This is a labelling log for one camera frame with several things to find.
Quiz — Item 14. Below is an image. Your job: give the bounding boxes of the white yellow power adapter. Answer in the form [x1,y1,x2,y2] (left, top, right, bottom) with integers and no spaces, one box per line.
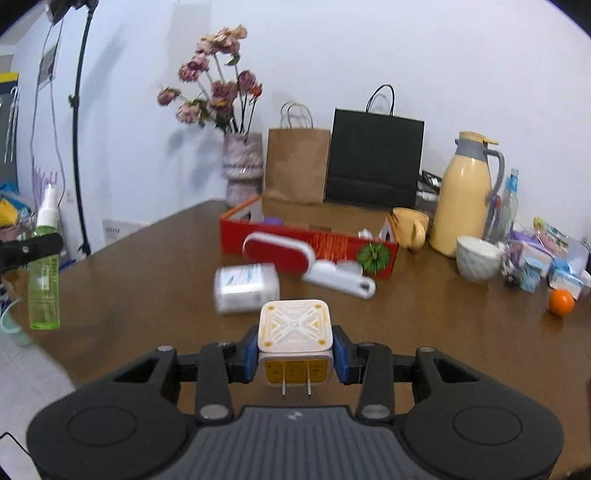
[257,299,334,395]

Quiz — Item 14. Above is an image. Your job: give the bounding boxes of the black paper bag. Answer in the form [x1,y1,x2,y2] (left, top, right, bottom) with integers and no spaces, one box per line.
[325,84,425,208]

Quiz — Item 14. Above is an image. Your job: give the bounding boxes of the purple plastic bag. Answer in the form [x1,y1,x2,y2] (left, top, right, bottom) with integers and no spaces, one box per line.
[509,230,569,278]

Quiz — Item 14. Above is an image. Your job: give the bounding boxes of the clear plastic water bottle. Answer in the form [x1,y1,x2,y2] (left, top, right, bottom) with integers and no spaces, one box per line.
[489,168,519,243]

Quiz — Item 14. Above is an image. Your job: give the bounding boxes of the blue tissue packet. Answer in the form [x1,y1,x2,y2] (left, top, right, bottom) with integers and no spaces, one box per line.
[548,259,590,301]

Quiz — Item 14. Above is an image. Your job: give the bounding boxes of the green plastic basin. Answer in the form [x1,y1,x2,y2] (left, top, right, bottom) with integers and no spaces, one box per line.
[0,299,21,335]

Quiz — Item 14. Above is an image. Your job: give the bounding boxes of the brown paper bag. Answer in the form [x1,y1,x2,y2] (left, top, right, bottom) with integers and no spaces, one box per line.
[263,101,332,204]

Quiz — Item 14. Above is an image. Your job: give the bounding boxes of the yellow thermos jug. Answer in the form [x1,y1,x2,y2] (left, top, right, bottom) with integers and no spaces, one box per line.
[429,131,506,258]

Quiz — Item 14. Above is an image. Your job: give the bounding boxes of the red white lint brush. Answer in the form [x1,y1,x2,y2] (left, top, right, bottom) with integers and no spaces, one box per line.
[242,232,377,300]

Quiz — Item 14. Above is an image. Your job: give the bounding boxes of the white tissue pack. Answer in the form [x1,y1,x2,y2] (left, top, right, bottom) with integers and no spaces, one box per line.
[213,263,280,315]

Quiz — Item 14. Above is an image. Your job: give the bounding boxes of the white wall calendar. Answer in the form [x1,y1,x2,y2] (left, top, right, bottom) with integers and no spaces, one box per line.
[102,219,143,246]

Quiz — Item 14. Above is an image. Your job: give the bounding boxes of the green spray bottle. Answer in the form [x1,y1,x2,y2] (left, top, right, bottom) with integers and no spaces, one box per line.
[28,184,61,330]

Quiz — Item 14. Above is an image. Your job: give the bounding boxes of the pink flower bouquet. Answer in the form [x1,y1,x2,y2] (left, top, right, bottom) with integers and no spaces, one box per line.
[156,25,263,135]

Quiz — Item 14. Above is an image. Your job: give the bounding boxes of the orange fruit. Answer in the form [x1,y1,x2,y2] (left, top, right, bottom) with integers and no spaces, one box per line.
[548,289,576,318]

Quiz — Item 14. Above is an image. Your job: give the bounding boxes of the pink mottled ceramic vase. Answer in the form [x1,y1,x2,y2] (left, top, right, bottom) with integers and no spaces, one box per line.
[222,133,264,208]

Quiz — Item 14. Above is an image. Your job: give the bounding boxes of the purple round lid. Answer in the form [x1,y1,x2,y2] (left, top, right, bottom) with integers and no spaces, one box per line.
[263,217,283,226]

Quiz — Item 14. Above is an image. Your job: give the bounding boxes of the red cardboard box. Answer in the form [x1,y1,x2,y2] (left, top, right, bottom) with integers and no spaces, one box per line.
[219,195,399,279]

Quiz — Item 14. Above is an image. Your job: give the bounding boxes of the yellow ceramic mug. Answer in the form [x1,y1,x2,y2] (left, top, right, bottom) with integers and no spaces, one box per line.
[393,207,430,252]

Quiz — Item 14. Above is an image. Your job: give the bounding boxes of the white textured bowl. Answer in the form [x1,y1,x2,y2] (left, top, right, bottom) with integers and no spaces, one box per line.
[456,236,504,283]

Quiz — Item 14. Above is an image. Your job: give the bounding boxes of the black light stand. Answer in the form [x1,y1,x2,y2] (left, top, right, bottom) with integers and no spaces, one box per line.
[45,0,100,257]

